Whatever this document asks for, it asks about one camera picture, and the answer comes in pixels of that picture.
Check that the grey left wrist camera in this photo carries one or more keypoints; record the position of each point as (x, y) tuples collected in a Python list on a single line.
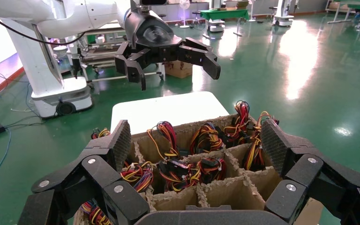
[(152, 2)]

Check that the cardboard box with dividers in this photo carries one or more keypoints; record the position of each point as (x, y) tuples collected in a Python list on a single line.
[(232, 195)]

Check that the brown cardboard box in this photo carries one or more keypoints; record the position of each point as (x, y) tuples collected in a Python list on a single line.
[(180, 70)]

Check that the white low robot base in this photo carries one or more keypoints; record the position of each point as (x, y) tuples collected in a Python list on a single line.
[(216, 26)]

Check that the green metal frame table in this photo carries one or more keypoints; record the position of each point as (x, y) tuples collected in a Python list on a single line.
[(358, 4)]

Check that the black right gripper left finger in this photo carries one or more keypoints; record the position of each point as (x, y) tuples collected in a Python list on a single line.
[(99, 167)]

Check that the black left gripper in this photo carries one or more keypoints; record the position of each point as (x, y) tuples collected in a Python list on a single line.
[(155, 34)]

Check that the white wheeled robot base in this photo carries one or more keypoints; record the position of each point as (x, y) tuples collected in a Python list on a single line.
[(43, 68)]

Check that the table with green cloth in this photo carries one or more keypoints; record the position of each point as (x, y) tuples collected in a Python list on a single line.
[(223, 14)]

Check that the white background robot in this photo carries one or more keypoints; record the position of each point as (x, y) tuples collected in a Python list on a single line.
[(283, 21)]

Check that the metal frame cart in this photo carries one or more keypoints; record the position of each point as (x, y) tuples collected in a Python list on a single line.
[(100, 57)]

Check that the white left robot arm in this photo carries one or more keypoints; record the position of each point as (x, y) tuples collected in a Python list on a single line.
[(74, 15)]

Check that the white standing fan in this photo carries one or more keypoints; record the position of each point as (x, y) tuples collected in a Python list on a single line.
[(184, 4)]

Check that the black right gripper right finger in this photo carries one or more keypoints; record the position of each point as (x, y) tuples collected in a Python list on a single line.
[(304, 170)]

